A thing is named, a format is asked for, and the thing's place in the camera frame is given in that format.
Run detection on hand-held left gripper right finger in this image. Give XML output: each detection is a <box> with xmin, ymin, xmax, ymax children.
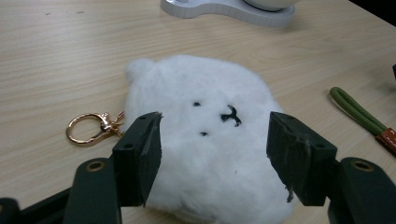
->
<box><xmin>266</xmin><ymin>111</ymin><xmax>339</xmax><ymax>207</ymax></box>

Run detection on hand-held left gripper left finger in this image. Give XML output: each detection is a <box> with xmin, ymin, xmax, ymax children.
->
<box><xmin>111</xmin><ymin>111</ymin><xmax>163</xmax><ymax>208</ymax></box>

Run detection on gold key ring clasp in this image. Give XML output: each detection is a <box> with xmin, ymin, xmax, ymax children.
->
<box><xmin>65</xmin><ymin>111</ymin><xmax>126</xmax><ymax>147</ymax></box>

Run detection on green rope strap keychain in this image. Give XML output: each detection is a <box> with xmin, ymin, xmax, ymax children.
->
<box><xmin>329</xmin><ymin>86</ymin><xmax>396</xmax><ymax>158</ymax></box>

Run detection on white plush bear pouch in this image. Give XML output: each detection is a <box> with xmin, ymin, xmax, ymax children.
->
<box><xmin>122</xmin><ymin>54</ymin><xmax>300</xmax><ymax>224</ymax></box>

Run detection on white key hook stand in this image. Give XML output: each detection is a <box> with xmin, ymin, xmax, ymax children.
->
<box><xmin>160</xmin><ymin>0</ymin><xmax>297</xmax><ymax>28</ymax></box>

